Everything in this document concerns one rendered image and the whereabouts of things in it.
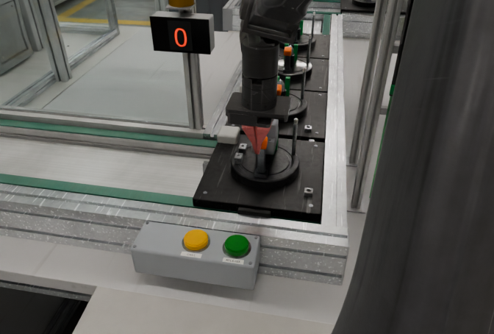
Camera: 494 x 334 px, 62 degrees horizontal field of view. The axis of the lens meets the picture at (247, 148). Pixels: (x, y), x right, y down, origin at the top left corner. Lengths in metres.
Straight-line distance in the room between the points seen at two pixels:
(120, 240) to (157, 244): 0.13
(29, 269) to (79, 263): 0.09
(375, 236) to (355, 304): 0.03
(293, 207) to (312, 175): 0.11
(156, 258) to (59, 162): 0.42
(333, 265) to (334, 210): 0.10
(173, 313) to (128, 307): 0.08
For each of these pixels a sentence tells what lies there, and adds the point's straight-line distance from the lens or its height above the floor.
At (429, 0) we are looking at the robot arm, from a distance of 0.20.
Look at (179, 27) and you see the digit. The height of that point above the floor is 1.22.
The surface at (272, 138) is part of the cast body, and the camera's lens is 0.79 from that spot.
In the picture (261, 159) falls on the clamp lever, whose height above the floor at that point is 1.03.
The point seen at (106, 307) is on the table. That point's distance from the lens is 0.80.
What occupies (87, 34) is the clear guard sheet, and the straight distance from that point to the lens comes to 1.02.
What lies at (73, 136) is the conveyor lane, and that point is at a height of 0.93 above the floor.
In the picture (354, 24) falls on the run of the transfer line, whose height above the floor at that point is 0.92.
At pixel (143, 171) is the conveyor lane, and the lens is 0.96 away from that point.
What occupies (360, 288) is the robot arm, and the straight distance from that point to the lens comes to 0.20.
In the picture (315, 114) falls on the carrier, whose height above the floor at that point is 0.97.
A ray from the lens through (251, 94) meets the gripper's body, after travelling 0.65.
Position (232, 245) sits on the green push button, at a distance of 0.69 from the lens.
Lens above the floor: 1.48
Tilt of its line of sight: 34 degrees down
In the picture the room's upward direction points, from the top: straight up
